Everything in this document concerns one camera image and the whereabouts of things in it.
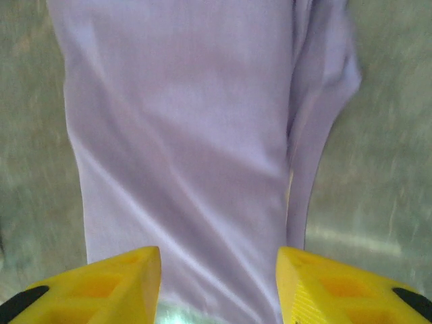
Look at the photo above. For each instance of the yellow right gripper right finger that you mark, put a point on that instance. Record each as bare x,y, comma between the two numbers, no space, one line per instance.
344,293

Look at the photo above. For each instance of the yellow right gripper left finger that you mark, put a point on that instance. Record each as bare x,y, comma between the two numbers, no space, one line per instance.
94,290

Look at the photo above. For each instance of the purple t-shirt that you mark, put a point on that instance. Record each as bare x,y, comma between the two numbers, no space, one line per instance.
189,118

